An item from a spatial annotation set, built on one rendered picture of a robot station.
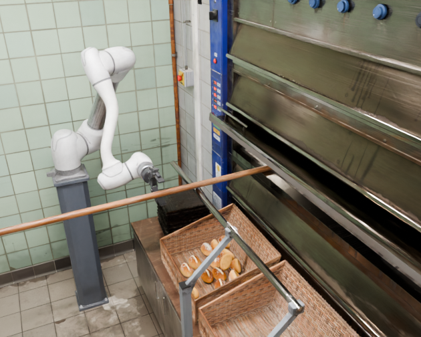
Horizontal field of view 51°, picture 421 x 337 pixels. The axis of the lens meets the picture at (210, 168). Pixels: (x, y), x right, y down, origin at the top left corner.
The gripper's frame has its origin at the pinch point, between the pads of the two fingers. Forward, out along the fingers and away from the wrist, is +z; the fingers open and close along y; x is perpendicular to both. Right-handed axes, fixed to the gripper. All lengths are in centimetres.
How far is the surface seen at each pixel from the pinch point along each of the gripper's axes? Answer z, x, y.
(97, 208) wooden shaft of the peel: 1.6, 30.3, 0.1
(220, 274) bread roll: 5, -28, 56
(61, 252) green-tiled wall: -123, 47, 105
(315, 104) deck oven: 39, -54, -46
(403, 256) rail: 104, -39, -23
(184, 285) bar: 37.9, 4.6, 24.6
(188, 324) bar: 40, 4, 46
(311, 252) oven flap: 47, -53, 20
